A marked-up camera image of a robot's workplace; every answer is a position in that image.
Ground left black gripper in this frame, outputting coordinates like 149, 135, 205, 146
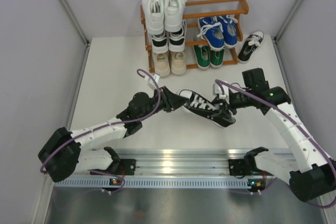
139, 86, 188, 122

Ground black canvas sneaker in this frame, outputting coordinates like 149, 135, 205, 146
176, 89, 236, 128
238, 30, 264, 63

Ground beige sneaker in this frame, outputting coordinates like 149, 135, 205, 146
171, 51, 186, 76
152, 51, 171, 78

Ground green sneaker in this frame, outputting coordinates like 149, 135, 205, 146
209, 49, 225, 68
193, 44, 210, 70

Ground black white-striped sneaker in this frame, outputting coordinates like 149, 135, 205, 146
151, 31, 169, 54
169, 19, 187, 52

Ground white sneaker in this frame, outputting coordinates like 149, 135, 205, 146
164, 0, 187, 33
142, 0, 164, 35

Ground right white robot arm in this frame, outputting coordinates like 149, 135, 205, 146
213, 68, 335, 202

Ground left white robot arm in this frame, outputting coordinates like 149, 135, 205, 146
38, 87, 188, 183

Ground orange wooden shoe shelf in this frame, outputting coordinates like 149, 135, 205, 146
140, 0, 249, 73

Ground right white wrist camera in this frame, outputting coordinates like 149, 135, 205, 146
213, 82, 229, 103

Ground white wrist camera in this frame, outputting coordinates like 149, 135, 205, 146
144, 73, 160, 90
213, 82, 229, 103

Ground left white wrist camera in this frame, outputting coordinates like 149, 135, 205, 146
144, 73, 160, 90

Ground aluminium rail base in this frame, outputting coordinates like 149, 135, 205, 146
43, 147, 328, 180

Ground right aluminium frame post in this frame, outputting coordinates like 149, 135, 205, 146
272, 0, 322, 44

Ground aluminium frame post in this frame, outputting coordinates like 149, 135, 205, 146
40, 0, 91, 46
272, 0, 322, 44

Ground perforated cable duct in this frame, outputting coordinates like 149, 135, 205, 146
55, 176, 264, 189

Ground left aluminium frame post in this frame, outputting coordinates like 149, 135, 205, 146
40, 0, 91, 46

